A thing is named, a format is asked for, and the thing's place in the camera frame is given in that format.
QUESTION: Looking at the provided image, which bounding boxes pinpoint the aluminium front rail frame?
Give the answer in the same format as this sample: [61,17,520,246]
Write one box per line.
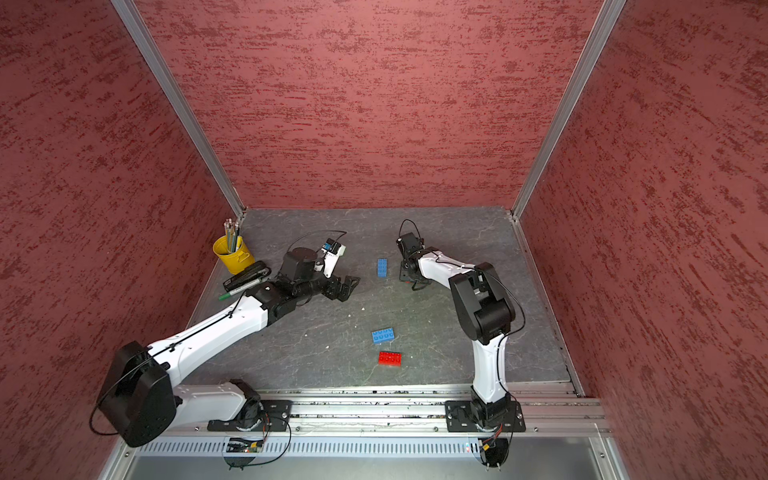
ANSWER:
[101,382,628,479]

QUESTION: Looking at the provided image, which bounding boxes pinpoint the blue lego brick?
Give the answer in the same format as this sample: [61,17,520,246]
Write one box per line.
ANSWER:
[377,258,388,278]
[371,327,396,345]

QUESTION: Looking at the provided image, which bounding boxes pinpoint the right corner aluminium post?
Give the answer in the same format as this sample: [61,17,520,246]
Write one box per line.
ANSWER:
[511,0,626,223]

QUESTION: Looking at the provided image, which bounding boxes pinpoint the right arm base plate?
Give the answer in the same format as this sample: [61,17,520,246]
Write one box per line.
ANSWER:
[444,400,527,434]

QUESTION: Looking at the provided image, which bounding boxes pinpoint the left corner aluminium post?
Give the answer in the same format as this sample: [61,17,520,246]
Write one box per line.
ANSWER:
[111,0,247,219]

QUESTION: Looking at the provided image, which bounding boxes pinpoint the pencils in cup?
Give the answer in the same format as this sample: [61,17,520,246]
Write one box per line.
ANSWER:
[224,218,240,254]

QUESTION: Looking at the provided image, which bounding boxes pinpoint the corner aluminium post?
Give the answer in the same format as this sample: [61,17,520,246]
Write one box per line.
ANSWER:
[111,0,247,219]
[511,0,626,223]

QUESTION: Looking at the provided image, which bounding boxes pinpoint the yellow pencil cup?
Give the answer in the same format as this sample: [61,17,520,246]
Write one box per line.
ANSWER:
[212,236,256,275]

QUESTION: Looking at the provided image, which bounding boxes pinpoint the red lego brick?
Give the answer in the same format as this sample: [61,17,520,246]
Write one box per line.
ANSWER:
[378,351,402,367]

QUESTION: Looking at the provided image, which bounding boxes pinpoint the right black connector mount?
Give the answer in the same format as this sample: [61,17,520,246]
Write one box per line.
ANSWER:
[479,438,510,469]

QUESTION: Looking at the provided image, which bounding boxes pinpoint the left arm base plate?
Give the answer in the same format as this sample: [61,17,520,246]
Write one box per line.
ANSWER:
[206,400,293,433]

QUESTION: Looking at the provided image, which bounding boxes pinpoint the left controller board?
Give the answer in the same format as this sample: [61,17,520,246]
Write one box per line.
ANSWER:
[226,438,264,454]

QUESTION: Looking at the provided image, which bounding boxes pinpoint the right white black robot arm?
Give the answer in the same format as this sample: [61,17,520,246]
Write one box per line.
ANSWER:
[396,233,517,430]

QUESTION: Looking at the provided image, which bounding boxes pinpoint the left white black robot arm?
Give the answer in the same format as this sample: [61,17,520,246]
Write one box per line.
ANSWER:
[96,240,359,447]

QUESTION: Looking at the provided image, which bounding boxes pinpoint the green marker pen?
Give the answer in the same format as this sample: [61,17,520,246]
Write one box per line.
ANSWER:
[218,277,267,301]

